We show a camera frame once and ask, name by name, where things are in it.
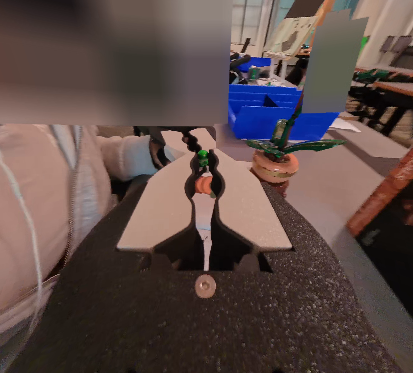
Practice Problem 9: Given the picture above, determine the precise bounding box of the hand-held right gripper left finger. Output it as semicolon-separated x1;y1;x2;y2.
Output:
117;150;199;253

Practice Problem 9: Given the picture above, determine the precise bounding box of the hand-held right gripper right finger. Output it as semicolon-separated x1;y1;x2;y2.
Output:
209;149;293;253

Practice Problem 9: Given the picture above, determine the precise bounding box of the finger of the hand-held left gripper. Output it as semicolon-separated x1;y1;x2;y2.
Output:
193;127;217;152
161;131;202;163

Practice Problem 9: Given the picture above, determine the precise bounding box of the grey desk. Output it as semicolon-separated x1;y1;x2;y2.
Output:
160;123;413;373

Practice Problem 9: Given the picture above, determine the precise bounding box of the brick-built potted orchid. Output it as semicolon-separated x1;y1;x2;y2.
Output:
245;89;348;198

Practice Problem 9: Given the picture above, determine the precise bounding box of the large blue storage bin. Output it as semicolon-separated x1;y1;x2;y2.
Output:
227;105;340;141

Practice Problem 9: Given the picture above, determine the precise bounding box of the black and white device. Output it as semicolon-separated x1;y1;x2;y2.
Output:
230;52;252;85

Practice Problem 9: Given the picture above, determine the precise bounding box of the person's grey hoodie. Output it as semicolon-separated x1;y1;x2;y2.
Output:
0;124;114;327

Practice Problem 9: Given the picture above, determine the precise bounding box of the white paper sheet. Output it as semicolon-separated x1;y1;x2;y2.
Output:
328;118;362;132

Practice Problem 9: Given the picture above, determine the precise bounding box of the pale printed board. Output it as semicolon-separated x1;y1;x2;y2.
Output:
264;16;321;58

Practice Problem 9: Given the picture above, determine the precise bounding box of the brown-edged dark panel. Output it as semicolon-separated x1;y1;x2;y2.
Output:
346;149;413;286

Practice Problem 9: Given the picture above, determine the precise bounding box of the wooden workbench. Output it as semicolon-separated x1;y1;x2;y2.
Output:
348;68;413;137

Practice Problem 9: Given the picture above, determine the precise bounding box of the white earphone cable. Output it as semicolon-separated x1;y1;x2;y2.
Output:
0;150;45;343

